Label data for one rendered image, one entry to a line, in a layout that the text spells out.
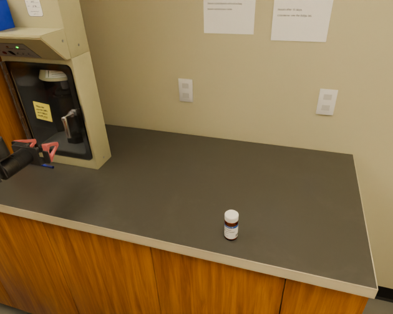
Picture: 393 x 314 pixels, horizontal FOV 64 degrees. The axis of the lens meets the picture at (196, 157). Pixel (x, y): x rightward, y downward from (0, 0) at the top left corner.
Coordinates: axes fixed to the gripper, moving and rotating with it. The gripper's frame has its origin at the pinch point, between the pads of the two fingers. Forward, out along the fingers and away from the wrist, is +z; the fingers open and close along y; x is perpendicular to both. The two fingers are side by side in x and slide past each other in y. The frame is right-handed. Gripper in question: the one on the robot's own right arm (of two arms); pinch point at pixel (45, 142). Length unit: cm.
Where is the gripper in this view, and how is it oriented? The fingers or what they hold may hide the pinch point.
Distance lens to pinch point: 125.2
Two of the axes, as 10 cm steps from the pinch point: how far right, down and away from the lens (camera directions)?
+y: -9.5, -1.2, 2.8
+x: 0.4, 8.6, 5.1
